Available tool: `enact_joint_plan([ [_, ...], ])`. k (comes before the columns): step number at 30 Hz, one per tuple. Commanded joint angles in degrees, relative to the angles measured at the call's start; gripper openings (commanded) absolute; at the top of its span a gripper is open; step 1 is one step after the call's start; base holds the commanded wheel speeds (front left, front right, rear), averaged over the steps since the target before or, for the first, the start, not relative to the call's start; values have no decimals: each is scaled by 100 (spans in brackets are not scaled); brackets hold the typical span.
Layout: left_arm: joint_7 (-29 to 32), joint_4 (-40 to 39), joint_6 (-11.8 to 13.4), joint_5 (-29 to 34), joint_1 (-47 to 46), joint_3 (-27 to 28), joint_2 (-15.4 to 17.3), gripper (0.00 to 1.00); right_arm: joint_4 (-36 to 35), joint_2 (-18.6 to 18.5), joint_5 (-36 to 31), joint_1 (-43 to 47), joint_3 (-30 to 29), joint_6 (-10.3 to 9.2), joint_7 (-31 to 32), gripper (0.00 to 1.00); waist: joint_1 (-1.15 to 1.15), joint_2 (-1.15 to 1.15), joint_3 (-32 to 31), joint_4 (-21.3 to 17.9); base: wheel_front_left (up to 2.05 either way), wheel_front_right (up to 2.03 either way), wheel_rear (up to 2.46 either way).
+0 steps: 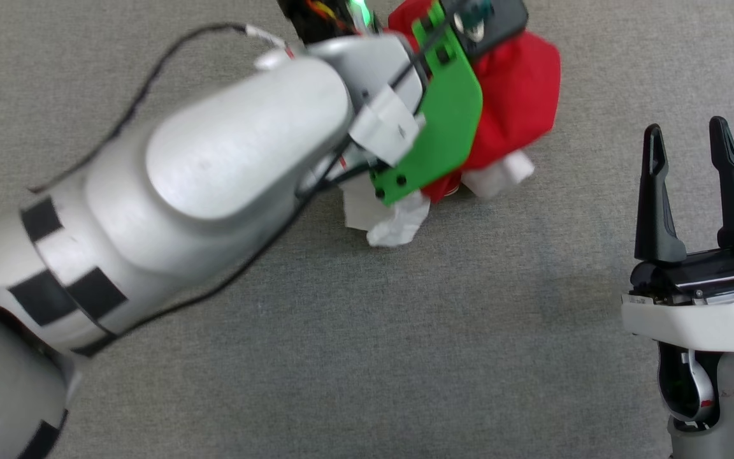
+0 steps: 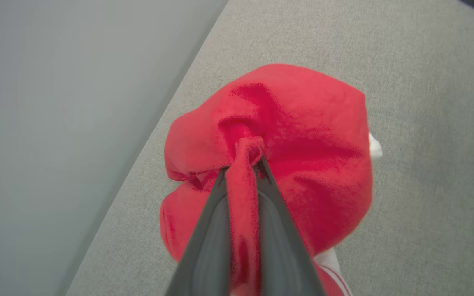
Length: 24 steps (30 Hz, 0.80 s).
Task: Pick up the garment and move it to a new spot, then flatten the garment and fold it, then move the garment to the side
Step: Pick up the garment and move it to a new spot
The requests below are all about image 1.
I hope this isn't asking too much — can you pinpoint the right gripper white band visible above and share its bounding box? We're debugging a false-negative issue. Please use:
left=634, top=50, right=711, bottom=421
left=621, top=115, right=734, bottom=353

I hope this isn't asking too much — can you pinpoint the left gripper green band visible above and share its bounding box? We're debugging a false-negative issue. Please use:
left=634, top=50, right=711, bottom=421
left=371, top=0, right=484, bottom=207

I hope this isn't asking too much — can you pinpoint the grey fabric sofa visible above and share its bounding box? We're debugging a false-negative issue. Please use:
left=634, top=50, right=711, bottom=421
left=0, top=0, right=734, bottom=459

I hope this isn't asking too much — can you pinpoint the thin black cable white tag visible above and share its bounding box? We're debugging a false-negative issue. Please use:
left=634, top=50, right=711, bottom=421
left=27, top=22, right=292, bottom=193

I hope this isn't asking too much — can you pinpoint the red and white garment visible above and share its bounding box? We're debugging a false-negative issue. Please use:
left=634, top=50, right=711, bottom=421
left=343, top=0, right=563, bottom=249

